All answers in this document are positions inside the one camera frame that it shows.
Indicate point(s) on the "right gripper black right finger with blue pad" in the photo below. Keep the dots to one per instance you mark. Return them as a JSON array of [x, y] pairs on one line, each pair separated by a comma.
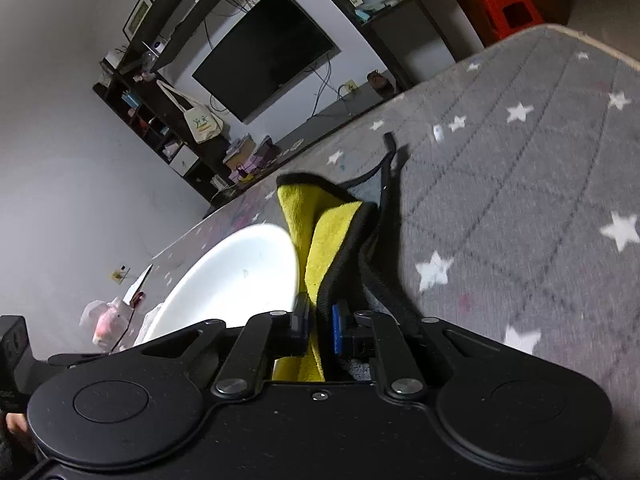
[[374, 338]]

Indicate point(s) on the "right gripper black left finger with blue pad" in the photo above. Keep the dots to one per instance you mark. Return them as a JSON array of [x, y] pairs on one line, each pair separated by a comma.
[[266, 339]]

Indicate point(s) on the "yellow grey microfibre cloth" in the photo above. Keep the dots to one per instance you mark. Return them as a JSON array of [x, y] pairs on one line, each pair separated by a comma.
[[346, 237]]

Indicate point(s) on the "white ceramic bowl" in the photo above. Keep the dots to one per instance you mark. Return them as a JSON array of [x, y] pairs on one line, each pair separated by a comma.
[[252, 271]]

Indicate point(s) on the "pink white plastic bag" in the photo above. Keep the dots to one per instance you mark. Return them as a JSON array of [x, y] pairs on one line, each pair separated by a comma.
[[107, 322]]

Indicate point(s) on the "stack of boxes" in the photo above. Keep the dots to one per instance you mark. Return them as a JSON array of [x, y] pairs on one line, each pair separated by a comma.
[[246, 158]]

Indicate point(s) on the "grey star-patterned table cover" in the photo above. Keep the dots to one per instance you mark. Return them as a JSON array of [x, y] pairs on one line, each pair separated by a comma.
[[519, 205]]

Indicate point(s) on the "dark wooden shelf unit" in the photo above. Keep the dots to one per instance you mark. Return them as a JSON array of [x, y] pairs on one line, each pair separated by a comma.
[[134, 96]]

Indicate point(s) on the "beige canvas tote bag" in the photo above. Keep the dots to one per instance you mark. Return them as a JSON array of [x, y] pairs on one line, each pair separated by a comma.
[[201, 121]]

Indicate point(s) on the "black flat-screen television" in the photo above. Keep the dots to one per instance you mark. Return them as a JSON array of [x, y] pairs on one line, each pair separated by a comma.
[[263, 53]]

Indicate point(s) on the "dark glass display cabinet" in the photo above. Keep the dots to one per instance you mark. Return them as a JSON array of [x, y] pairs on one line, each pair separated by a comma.
[[404, 34]]

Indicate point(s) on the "framed picture on shelf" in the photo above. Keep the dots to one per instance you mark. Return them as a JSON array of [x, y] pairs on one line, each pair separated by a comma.
[[136, 17]]

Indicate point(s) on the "red plastic stool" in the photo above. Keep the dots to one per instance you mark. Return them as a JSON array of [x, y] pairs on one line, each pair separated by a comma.
[[500, 19]]

